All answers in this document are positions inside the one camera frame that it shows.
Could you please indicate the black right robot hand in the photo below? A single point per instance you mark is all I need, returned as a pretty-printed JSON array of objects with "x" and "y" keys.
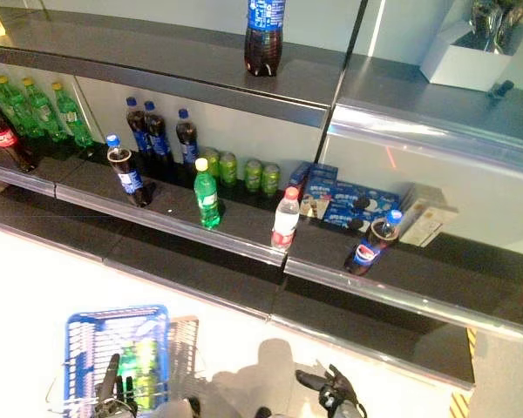
[{"x": 337, "y": 392}]

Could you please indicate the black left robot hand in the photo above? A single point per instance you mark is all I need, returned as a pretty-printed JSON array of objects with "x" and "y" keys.
[{"x": 113, "y": 400}]

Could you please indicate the blue plastic shopping basket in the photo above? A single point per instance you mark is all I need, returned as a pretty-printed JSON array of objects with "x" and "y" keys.
[{"x": 117, "y": 312}]

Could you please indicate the blue Oreo cookie box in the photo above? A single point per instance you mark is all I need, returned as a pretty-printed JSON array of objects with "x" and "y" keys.
[
  {"x": 375, "y": 200},
  {"x": 340, "y": 217}
]

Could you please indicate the water bottle red cap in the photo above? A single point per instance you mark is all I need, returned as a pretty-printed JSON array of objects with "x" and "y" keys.
[{"x": 285, "y": 222}]

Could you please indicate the blue cone cookie box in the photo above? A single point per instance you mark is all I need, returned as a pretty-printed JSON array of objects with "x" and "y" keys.
[{"x": 320, "y": 183}]

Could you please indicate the Coca-Cola bottle red label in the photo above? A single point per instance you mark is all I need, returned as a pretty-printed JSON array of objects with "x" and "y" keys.
[{"x": 4, "y": 139}]

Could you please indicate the small black object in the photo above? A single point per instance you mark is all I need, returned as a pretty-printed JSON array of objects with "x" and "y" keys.
[{"x": 501, "y": 89}]

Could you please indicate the white square planter box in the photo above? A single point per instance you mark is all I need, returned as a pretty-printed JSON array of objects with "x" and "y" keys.
[{"x": 462, "y": 65}]

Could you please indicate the dark potted plant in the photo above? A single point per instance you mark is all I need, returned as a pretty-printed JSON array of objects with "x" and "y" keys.
[{"x": 488, "y": 22}]

